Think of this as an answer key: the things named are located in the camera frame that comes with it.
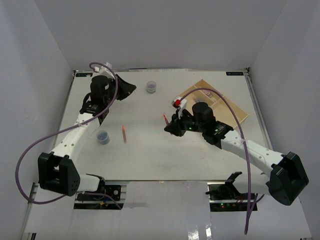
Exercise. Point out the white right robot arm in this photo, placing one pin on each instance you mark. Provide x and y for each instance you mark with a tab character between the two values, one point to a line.
286	175

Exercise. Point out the clear jar purple beads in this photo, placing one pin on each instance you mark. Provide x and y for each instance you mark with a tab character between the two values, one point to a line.
151	87

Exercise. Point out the beige slim orange-tip pen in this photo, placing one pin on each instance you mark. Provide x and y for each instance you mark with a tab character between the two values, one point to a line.
124	134

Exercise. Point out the clear jar blue beads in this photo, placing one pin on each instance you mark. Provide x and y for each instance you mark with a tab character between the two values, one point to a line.
102	137

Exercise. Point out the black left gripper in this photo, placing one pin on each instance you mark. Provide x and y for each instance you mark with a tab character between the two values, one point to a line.
126	88

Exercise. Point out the pink slim red-tip pen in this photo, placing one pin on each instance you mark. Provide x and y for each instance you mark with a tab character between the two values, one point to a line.
165	119

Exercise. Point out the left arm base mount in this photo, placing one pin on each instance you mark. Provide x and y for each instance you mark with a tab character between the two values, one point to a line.
107	197

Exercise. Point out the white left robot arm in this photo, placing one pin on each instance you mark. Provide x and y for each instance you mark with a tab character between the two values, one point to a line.
56	169

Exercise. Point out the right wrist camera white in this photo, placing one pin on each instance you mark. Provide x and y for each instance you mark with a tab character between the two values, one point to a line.
180	104

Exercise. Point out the pink chunky highlighter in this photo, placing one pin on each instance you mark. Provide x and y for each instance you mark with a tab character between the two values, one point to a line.
207	93

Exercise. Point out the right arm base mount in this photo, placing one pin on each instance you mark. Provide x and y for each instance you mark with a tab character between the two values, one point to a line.
224	197

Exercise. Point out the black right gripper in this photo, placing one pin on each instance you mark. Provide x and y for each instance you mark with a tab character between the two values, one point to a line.
175	127

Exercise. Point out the cream wooden divided tray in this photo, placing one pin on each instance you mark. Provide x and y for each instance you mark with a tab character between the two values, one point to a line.
220	110

